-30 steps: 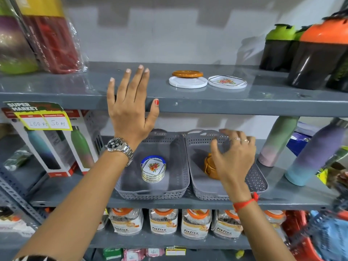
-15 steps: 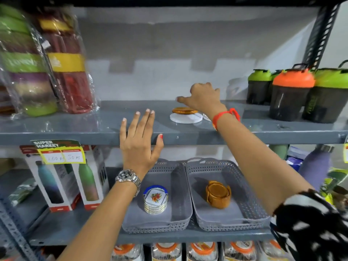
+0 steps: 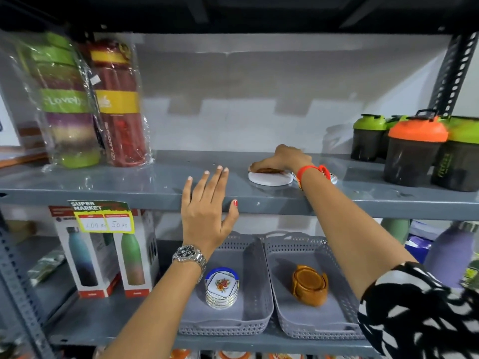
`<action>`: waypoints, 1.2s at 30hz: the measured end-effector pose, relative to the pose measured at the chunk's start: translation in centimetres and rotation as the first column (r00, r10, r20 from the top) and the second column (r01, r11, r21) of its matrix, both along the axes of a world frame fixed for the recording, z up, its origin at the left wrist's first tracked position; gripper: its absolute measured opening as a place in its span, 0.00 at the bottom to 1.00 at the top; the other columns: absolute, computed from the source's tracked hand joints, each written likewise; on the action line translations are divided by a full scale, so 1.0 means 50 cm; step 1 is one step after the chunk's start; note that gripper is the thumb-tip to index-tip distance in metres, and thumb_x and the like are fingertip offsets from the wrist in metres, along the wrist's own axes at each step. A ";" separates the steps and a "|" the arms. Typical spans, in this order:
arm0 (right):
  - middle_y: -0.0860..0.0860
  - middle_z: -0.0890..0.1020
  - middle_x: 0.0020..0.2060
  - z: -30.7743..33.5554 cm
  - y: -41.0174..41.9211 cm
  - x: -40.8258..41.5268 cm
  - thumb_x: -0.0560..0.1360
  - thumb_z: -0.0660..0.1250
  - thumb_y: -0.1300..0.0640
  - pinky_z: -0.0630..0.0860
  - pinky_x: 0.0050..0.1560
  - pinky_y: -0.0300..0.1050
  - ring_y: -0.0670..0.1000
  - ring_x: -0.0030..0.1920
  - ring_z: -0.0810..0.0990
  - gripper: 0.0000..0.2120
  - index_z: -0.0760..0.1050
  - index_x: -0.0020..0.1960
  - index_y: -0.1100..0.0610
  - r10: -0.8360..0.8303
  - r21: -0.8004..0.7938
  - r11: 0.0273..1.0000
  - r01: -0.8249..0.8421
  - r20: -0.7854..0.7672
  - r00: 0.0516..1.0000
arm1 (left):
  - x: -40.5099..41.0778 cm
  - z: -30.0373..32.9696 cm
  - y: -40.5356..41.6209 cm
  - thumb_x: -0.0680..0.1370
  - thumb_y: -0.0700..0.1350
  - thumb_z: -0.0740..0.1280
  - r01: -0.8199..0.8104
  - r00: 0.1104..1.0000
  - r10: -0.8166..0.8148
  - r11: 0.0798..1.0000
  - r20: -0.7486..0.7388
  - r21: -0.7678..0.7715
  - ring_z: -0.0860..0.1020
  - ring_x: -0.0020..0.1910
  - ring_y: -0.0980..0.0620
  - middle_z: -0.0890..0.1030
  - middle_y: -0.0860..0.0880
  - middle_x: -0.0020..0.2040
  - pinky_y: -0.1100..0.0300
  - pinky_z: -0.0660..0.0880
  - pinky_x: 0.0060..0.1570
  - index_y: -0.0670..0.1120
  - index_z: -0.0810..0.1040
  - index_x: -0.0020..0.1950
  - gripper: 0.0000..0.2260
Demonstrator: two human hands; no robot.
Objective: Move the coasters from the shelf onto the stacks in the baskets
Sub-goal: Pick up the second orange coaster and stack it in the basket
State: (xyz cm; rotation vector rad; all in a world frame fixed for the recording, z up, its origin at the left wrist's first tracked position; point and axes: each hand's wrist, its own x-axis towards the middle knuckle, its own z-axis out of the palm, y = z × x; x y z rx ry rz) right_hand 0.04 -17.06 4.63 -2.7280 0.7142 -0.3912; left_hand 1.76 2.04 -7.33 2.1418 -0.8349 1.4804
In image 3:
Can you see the person's left hand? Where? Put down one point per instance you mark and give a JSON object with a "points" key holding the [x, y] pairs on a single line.
{"points": [[204, 220]]}

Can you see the person's right hand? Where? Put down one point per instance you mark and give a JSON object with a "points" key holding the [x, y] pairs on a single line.
{"points": [[290, 158]]}

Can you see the brown round coaster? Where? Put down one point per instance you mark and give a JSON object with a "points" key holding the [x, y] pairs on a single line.
{"points": [[267, 170]]}

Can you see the grey metal shelf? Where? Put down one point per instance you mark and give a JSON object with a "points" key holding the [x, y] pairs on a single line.
{"points": [[149, 190]]}

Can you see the grey plastic basket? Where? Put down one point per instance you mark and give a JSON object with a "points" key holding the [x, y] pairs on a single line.
{"points": [[318, 317], [194, 314]]}

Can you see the stack of brown coasters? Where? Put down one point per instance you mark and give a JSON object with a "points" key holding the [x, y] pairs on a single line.
{"points": [[308, 286]]}

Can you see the person's right forearm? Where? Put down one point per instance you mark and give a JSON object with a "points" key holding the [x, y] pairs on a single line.
{"points": [[344, 235]]}

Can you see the person's left forearm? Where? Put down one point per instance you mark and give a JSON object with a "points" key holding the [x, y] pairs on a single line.
{"points": [[157, 317]]}

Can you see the grey metal shelf board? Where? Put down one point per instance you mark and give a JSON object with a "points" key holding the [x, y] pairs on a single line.
{"points": [[104, 317], [56, 295]]}

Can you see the red wrist band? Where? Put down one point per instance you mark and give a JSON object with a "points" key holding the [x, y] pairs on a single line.
{"points": [[307, 168]]}

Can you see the silver wristwatch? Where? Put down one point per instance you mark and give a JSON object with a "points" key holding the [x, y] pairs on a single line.
{"points": [[187, 254]]}

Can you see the white box green bottle print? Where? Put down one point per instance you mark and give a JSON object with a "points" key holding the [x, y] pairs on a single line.
{"points": [[133, 257]]}

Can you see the yellow price label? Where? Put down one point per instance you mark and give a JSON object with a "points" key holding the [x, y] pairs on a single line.
{"points": [[104, 222]]}

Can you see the red yellow wrapped bottle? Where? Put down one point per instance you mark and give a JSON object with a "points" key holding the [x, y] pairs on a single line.
{"points": [[123, 138]]}

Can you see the white box blue bottle print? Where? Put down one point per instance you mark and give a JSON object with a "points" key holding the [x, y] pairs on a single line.
{"points": [[90, 257]]}

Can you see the orange lid shaker bottle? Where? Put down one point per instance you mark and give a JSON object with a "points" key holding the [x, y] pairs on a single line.
{"points": [[411, 160]]}

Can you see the pastel green pink bottle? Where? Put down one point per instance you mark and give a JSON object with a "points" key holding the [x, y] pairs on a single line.
{"points": [[394, 229]]}

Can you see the row of orange lidded jars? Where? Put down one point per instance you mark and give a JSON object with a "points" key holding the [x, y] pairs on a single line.
{"points": [[232, 355]]}

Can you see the blue packet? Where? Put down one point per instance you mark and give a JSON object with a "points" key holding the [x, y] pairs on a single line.
{"points": [[417, 246]]}

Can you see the green purple wrapped bottle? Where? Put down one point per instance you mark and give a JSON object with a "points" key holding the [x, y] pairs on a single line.
{"points": [[71, 138]]}

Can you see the green wrapped packet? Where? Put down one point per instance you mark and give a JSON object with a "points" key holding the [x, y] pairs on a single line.
{"points": [[46, 265]]}

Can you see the purple metal bottle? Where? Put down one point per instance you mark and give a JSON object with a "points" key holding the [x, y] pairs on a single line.
{"points": [[449, 254]]}

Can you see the wooden framed boards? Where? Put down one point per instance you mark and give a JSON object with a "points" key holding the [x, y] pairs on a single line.
{"points": [[22, 158]]}

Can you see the black white patterned sleeve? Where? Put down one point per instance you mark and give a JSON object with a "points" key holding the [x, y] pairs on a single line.
{"points": [[411, 317]]}

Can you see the yellow green packet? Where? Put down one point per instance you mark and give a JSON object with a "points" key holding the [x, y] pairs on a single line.
{"points": [[471, 274]]}

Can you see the grey perforated upright post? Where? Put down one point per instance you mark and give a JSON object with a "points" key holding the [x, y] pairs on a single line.
{"points": [[454, 71], [18, 280]]}

